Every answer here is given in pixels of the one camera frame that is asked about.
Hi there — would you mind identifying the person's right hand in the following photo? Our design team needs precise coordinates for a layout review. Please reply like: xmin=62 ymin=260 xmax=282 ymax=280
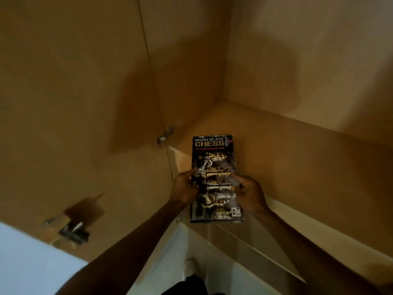
xmin=231 ymin=173 xmax=269 ymax=214

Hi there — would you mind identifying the person's left hand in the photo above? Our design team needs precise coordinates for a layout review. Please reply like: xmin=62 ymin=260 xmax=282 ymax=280
xmin=169 ymin=168 xmax=199 ymax=207

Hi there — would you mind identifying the black chess game box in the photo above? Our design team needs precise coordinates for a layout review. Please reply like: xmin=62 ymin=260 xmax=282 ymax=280
xmin=189 ymin=135 xmax=245 ymax=224

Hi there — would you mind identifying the person's right forearm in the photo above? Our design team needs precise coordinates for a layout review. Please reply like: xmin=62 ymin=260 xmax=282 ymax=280
xmin=254 ymin=206 xmax=382 ymax=295

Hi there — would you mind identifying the person's left forearm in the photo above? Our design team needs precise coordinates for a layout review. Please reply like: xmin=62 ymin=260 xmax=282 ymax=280
xmin=56 ymin=200 xmax=188 ymax=295

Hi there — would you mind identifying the wooden cabinet shelf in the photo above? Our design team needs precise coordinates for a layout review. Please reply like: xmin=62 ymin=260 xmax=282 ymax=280
xmin=168 ymin=100 xmax=393 ymax=286

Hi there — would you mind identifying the person's black clothing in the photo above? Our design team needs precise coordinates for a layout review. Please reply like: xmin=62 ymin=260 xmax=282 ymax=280
xmin=161 ymin=274 xmax=226 ymax=295

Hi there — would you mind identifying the wooden cabinet door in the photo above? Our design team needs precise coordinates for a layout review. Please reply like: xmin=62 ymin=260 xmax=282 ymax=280
xmin=0 ymin=0 xmax=174 ymax=263

